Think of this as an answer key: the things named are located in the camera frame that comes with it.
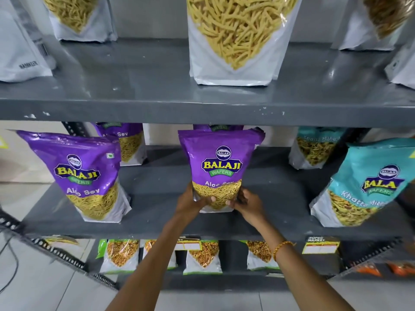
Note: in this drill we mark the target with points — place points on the grey metal shelf rack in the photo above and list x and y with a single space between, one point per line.
155 106

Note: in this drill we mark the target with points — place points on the teal snack packet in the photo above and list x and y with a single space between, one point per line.
363 187
314 148

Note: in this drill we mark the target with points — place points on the person's right hand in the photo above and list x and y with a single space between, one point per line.
251 208

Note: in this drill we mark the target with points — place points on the purple snack packet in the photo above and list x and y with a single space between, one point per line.
220 158
129 142
81 171
217 127

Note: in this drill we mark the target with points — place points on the person's left forearm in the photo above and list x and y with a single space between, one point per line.
152 265

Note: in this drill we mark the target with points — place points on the person's right thumb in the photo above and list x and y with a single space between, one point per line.
232 204

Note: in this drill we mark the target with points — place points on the yellow shelf price tag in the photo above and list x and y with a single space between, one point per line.
188 245
321 245

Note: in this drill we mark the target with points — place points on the white packet of yellow sticks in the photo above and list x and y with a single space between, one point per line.
240 35
77 16

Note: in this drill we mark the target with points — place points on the green snack packet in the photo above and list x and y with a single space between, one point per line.
259 255
204 259
120 255
155 255

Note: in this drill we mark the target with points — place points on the white packet of brown snack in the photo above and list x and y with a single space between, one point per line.
373 22

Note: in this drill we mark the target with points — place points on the yellow snack packet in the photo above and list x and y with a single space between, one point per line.
61 240

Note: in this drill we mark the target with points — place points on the person's left thumb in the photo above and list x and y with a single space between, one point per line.
206 200

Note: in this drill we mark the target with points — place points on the person's right forearm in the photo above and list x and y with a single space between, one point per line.
291 268

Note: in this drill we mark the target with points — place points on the person's left hand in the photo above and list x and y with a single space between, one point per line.
186 207

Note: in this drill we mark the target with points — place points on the orange snack packet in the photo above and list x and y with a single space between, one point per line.
369 270
402 268

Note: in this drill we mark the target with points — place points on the plain white packet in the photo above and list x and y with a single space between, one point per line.
403 67
19 45

